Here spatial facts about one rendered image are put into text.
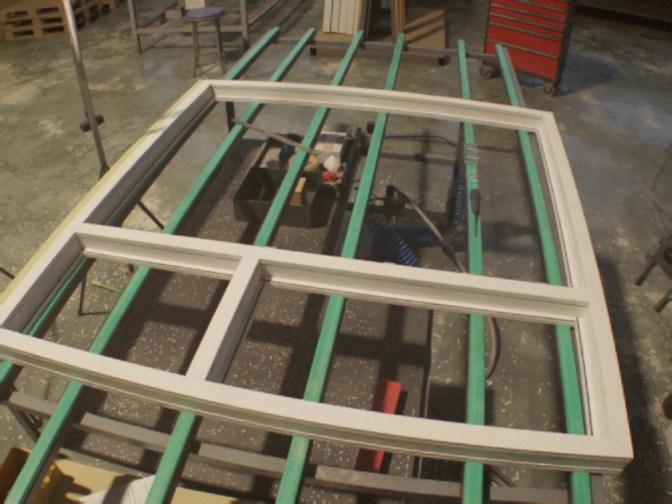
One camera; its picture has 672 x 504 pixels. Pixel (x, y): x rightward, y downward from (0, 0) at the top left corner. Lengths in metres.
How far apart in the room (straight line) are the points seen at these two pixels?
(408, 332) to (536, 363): 0.94
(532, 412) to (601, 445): 1.19
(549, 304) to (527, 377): 1.06
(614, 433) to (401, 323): 0.79
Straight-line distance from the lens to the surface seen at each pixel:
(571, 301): 1.32
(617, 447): 1.10
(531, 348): 2.46
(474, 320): 1.29
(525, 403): 2.27
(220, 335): 1.15
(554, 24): 4.74
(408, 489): 1.07
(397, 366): 1.52
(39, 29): 7.98
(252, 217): 1.99
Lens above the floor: 1.79
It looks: 40 degrees down
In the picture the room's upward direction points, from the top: straight up
